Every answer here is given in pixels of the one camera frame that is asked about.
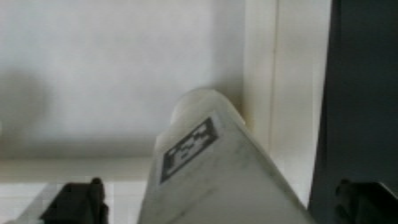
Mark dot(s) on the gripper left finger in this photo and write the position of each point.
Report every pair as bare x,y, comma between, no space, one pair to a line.
72,206

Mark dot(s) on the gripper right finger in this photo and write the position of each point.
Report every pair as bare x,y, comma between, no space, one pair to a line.
367,203

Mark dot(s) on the white table leg with tag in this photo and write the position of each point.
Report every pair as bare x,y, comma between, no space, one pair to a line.
216,184

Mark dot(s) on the white square tabletop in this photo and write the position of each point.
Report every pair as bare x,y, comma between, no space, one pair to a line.
102,59

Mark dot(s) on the white U-shaped obstacle fence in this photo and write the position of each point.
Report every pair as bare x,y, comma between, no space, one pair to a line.
280,107

